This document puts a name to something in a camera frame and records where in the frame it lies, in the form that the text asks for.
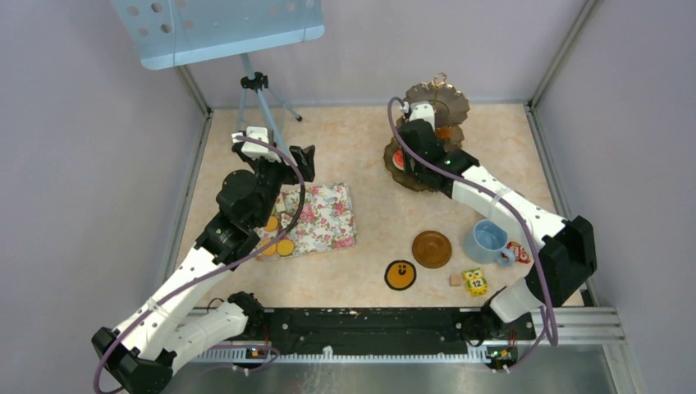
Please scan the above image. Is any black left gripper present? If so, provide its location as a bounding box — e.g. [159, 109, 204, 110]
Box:
[235, 144, 315, 227]

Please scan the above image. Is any brown croissant pastry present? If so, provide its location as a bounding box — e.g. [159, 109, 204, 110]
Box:
[435, 126, 456, 140]

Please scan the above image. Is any red sprinkled donut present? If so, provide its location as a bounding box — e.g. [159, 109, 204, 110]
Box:
[391, 149, 405, 172]

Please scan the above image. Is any round biscuit cookie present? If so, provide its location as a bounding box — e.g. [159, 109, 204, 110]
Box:
[264, 216, 280, 232]

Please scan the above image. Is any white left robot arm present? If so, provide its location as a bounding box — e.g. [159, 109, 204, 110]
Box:
[91, 137, 316, 393]

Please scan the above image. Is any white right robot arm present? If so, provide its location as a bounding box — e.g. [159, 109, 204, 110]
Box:
[392, 120, 597, 338]

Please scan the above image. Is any three-tier smoked glass stand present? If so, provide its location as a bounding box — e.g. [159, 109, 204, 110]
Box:
[383, 72, 470, 192]

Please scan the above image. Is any floral serving tray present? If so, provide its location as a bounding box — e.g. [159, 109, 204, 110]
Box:
[256, 182, 357, 261]

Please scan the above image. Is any brown round saucer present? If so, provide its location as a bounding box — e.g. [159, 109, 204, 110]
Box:
[411, 231, 452, 269]

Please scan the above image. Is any blue mug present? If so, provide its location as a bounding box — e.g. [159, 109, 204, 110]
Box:
[464, 219, 516, 267]

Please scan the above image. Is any smiley face coaster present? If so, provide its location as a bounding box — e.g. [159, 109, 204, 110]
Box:
[384, 260, 417, 291]

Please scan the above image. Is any small wooden cube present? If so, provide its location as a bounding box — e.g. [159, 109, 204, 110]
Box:
[448, 274, 463, 287]

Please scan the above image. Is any red owl toy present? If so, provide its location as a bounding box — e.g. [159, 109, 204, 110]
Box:
[506, 241, 532, 264]

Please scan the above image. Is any owl number block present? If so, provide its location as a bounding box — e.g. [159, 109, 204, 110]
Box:
[462, 268, 488, 296]

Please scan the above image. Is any light blue music stand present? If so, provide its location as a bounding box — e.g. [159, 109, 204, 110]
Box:
[111, 0, 326, 156]

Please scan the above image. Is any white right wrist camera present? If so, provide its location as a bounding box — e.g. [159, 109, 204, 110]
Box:
[407, 101, 436, 128]

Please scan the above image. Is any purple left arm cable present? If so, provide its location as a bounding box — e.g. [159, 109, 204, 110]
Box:
[92, 135, 307, 394]

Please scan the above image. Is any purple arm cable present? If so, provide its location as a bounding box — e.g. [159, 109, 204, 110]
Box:
[386, 96, 560, 373]
[92, 135, 307, 394]

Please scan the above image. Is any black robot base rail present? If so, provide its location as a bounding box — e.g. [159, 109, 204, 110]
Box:
[231, 307, 537, 359]

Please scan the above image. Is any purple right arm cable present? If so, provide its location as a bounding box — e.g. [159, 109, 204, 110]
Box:
[386, 96, 560, 373]

